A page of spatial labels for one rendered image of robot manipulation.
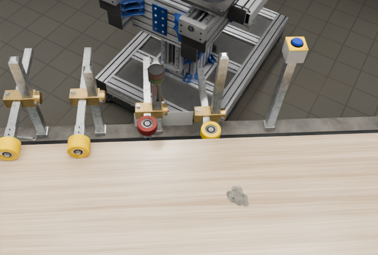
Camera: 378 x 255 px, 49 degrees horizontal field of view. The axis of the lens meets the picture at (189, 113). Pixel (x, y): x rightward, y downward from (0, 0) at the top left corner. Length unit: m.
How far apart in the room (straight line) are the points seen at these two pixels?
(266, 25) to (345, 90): 0.74
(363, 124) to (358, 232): 0.69
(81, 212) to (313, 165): 0.86
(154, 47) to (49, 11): 1.08
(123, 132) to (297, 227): 0.85
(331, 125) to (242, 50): 1.13
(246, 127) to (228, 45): 1.17
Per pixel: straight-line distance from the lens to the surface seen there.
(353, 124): 2.10
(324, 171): 1.65
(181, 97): 2.64
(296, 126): 1.99
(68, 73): 3.12
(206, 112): 1.78
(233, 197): 1.50
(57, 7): 3.69
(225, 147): 1.61
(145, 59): 1.94
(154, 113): 1.74
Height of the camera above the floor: 2.24
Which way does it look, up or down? 53 degrees down
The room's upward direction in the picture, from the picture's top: 5 degrees clockwise
